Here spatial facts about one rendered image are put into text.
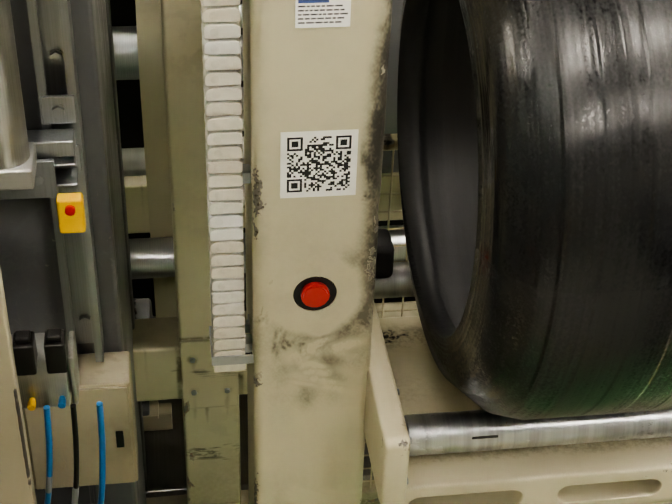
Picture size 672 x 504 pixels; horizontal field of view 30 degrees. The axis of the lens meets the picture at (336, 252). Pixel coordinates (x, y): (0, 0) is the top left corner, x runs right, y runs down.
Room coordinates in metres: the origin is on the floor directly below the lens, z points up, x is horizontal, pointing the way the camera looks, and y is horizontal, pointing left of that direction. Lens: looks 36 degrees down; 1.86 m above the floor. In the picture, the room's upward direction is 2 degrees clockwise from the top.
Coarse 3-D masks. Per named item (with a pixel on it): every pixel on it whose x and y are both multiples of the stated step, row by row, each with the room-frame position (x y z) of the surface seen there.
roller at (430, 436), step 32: (416, 416) 1.01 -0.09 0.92; (448, 416) 1.01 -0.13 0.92; (480, 416) 1.01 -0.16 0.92; (576, 416) 1.02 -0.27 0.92; (608, 416) 1.02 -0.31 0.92; (640, 416) 1.02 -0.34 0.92; (416, 448) 0.98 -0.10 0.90; (448, 448) 0.98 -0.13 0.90; (480, 448) 0.99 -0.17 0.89; (512, 448) 1.00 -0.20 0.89
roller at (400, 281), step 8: (400, 264) 1.28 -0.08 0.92; (408, 264) 1.28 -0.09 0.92; (400, 272) 1.27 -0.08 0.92; (408, 272) 1.27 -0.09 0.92; (376, 280) 1.26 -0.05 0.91; (384, 280) 1.26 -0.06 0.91; (392, 280) 1.26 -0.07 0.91; (400, 280) 1.26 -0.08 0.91; (408, 280) 1.26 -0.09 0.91; (376, 288) 1.25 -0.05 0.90; (384, 288) 1.26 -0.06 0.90; (392, 288) 1.26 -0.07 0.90; (400, 288) 1.26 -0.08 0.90; (408, 288) 1.26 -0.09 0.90; (376, 296) 1.26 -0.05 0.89; (384, 296) 1.26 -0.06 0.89; (392, 296) 1.26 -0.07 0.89; (400, 296) 1.26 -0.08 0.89; (408, 296) 1.27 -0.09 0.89
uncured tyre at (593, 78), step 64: (448, 0) 1.41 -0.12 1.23; (512, 0) 1.01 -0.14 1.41; (576, 0) 0.99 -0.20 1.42; (640, 0) 1.00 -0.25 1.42; (448, 64) 1.42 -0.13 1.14; (512, 64) 0.97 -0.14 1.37; (576, 64) 0.95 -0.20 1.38; (640, 64) 0.95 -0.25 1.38; (448, 128) 1.39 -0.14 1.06; (512, 128) 0.94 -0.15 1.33; (576, 128) 0.92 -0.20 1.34; (640, 128) 0.92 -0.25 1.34; (448, 192) 1.35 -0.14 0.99; (512, 192) 0.91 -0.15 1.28; (576, 192) 0.89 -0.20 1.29; (640, 192) 0.90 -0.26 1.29; (448, 256) 1.27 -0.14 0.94; (512, 256) 0.89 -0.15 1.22; (576, 256) 0.87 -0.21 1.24; (640, 256) 0.88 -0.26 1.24; (448, 320) 1.09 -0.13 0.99; (512, 320) 0.89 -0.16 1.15; (576, 320) 0.87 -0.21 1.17; (640, 320) 0.88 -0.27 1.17; (512, 384) 0.90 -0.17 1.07; (576, 384) 0.89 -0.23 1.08; (640, 384) 0.90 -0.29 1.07
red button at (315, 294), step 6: (312, 282) 1.04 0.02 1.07; (318, 282) 1.04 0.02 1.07; (306, 288) 1.03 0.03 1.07; (312, 288) 1.03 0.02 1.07; (318, 288) 1.03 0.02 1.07; (324, 288) 1.04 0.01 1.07; (306, 294) 1.03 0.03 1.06; (312, 294) 1.03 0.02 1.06; (318, 294) 1.03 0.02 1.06; (324, 294) 1.03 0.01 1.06; (306, 300) 1.03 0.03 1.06; (312, 300) 1.03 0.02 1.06; (318, 300) 1.03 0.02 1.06; (324, 300) 1.03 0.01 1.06; (312, 306) 1.03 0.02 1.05; (318, 306) 1.03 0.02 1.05
